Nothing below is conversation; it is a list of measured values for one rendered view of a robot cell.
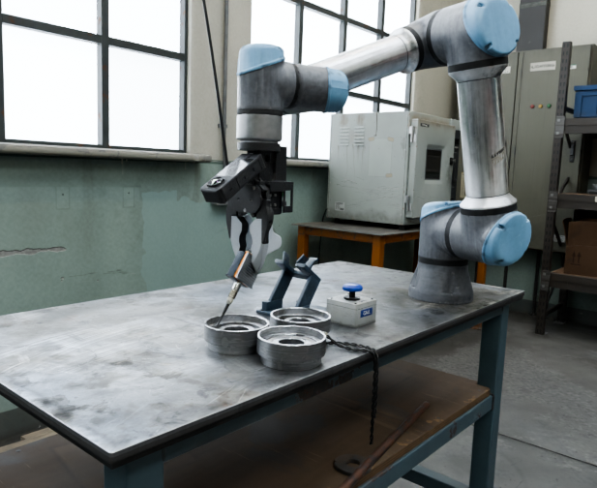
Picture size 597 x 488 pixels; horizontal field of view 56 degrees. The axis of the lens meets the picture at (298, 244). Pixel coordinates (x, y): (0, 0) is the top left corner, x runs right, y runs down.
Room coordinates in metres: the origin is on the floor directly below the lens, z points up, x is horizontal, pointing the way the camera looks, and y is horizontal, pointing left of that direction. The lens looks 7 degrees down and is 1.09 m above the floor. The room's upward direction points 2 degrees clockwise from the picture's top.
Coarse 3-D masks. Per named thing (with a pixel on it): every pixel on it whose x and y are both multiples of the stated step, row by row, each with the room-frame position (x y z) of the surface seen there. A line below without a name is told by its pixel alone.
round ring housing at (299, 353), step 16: (272, 336) 0.86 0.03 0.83; (304, 336) 0.87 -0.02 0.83; (320, 336) 0.85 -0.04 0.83; (272, 352) 0.79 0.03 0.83; (288, 352) 0.78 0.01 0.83; (304, 352) 0.79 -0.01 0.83; (320, 352) 0.81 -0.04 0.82; (272, 368) 0.80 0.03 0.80; (288, 368) 0.79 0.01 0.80; (304, 368) 0.79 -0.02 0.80
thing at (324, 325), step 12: (276, 312) 0.98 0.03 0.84; (288, 312) 1.00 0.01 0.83; (300, 312) 1.01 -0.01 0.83; (312, 312) 1.00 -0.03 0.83; (324, 312) 0.98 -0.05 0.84; (276, 324) 0.93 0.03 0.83; (288, 324) 0.91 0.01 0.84; (300, 324) 0.91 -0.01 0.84; (312, 324) 0.91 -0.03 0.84; (324, 324) 0.93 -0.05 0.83
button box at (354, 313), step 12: (336, 300) 1.06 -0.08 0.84; (348, 300) 1.06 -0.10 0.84; (360, 300) 1.07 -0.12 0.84; (372, 300) 1.07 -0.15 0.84; (336, 312) 1.06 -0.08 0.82; (348, 312) 1.04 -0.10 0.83; (360, 312) 1.04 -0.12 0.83; (372, 312) 1.07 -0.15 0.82; (348, 324) 1.04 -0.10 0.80; (360, 324) 1.04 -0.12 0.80
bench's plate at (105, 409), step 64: (0, 320) 0.99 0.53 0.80; (64, 320) 1.01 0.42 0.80; (128, 320) 1.02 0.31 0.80; (192, 320) 1.04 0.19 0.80; (384, 320) 1.09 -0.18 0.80; (448, 320) 1.11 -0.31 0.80; (0, 384) 0.71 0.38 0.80; (64, 384) 0.71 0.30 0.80; (128, 384) 0.72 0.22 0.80; (192, 384) 0.73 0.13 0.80; (256, 384) 0.73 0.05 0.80; (128, 448) 0.55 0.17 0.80
